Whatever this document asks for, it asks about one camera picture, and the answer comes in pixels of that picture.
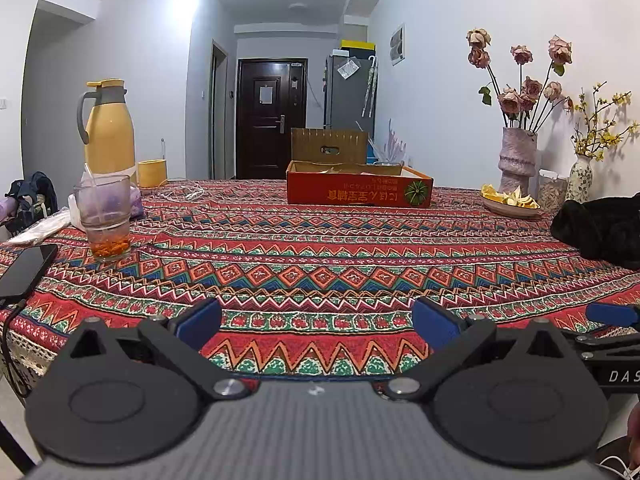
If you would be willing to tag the clear drinking glass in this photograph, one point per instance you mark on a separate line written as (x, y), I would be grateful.
(102, 220)

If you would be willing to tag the black cloth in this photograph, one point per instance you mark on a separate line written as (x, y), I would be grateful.
(600, 232)

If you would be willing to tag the white paper notice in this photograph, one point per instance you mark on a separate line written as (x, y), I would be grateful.
(266, 96)

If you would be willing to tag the clear plastic bag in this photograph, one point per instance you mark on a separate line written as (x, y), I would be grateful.
(348, 69)

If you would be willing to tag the dark backpack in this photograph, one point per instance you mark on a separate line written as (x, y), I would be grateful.
(35, 195)

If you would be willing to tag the orange cardboard box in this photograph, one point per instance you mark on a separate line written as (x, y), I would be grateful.
(350, 195)

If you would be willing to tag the purple packet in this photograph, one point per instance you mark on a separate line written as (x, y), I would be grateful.
(136, 202)

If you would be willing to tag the brown plate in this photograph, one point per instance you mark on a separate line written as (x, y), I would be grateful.
(510, 212)

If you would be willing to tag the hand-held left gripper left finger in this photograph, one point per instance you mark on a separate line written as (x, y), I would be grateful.
(200, 322)

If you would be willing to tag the yellow cup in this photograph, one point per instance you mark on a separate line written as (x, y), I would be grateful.
(152, 174)

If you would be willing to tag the grey refrigerator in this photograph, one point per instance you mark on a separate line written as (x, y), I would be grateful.
(345, 105)

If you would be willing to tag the white folded umbrella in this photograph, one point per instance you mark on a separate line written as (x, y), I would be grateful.
(374, 80)
(366, 90)

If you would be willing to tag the glass storage jar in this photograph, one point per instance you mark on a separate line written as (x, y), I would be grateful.
(552, 192)

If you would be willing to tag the white plastic bag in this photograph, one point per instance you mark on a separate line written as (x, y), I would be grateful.
(42, 227)

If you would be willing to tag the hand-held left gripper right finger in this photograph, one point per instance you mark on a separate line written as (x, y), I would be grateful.
(435, 322)

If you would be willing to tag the white mop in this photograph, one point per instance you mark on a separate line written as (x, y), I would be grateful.
(163, 150)

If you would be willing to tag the dried pink rose bouquet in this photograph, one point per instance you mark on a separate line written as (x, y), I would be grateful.
(522, 92)

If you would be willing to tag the white framed wall picture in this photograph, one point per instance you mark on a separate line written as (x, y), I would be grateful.
(398, 44)

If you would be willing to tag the pile of orange peels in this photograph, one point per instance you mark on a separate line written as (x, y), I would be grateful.
(510, 199)

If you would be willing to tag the yellow box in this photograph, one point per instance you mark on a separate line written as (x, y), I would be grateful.
(357, 47)

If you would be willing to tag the grey inner door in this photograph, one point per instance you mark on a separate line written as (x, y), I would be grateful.
(218, 110)

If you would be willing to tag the black smartphone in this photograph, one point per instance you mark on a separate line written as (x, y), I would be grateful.
(27, 270)

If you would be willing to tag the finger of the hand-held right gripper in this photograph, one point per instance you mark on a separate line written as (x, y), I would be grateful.
(612, 314)
(605, 346)

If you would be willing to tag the dark brown entrance door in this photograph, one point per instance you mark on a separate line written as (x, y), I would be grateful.
(250, 135)

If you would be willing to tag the purple feather decoration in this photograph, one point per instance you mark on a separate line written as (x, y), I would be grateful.
(395, 145)

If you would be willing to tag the clear drinking straw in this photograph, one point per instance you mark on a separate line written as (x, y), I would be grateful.
(92, 185)

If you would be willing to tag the brown wooden chair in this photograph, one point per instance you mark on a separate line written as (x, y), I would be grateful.
(310, 147)

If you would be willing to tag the pink textured vase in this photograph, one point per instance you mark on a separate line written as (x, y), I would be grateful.
(517, 165)

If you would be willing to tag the yellow flower branches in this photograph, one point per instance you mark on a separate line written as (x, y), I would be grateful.
(600, 130)

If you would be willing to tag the yellow thermos jug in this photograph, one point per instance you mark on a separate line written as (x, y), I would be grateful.
(107, 135)

